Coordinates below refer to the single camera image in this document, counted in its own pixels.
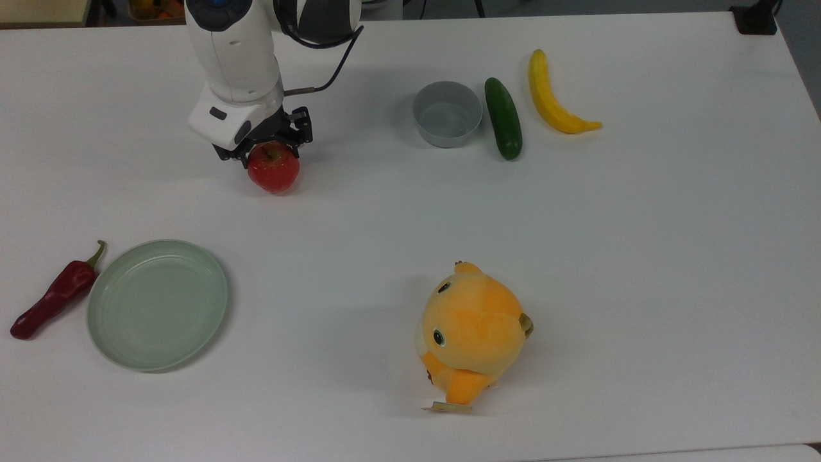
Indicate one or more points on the black table clamp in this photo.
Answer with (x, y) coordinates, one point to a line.
(755, 18)

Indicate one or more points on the yellow banana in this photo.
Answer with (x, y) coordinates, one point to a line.
(547, 97)

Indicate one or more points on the basket of toy fruit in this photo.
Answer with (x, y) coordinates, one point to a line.
(157, 8)

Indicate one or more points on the pale green plate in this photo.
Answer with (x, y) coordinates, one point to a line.
(157, 305)

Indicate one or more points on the dark red chili pepper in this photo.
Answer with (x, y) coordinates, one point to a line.
(59, 295)

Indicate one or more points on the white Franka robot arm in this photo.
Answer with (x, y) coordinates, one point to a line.
(240, 51)

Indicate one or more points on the red apple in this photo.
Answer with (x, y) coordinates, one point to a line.
(274, 170)

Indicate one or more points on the grey round bowl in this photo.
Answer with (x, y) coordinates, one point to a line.
(447, 115)

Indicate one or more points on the orange plush chick toy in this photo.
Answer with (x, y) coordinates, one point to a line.
(471, 333)

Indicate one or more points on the black tripod leg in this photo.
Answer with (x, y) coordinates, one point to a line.
(480, 8)

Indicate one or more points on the green cucumber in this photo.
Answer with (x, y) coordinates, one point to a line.
(503, 118)

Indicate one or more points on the beige wooden side table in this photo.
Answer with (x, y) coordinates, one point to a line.
(42, 11)

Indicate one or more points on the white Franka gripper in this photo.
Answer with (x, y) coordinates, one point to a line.
(234, 115)

